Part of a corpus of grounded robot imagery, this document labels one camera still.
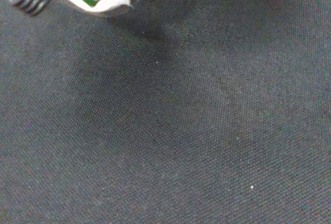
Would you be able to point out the black bench cloth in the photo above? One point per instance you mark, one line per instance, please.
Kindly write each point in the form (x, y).
(165, 120)

